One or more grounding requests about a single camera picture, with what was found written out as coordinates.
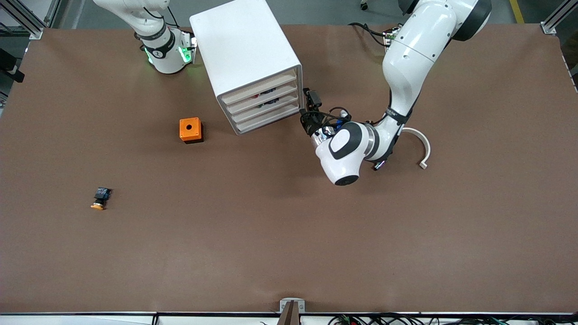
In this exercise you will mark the orange mushroom push button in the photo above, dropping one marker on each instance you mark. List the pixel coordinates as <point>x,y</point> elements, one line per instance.
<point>101,196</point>

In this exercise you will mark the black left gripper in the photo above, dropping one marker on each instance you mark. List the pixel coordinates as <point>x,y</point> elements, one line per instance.
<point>311,123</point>

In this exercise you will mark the black caster wheel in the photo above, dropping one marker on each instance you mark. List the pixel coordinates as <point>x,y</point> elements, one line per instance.
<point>364,5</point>

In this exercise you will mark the white curved plastic bracket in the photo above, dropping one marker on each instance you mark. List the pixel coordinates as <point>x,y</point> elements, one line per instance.
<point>426,146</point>

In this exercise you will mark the brown post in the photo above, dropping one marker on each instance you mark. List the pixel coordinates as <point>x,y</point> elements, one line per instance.
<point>290,316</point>

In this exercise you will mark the small silver connector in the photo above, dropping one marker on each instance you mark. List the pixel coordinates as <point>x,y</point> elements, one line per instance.
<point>379,164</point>

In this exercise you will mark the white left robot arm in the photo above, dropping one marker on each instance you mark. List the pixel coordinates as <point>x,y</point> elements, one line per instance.
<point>352,149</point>

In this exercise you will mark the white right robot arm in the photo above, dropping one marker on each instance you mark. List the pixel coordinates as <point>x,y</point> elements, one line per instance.
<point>167,58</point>

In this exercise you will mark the orange button enclosure box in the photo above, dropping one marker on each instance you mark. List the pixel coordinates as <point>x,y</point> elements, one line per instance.
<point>189,128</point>

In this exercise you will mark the white drawer cabinet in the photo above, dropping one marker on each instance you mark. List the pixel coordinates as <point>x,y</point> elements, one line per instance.
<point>244,45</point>

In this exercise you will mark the aluminium frame profile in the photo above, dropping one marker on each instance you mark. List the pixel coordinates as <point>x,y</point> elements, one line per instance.
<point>555,20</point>
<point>27,20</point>

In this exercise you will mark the white plastic drawer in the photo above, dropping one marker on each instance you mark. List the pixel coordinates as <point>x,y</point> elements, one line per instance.
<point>246,124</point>
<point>244,114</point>
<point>244,93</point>
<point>244,104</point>

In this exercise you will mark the grey metal bracket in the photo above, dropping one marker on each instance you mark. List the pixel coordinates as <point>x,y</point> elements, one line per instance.
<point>292,304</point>

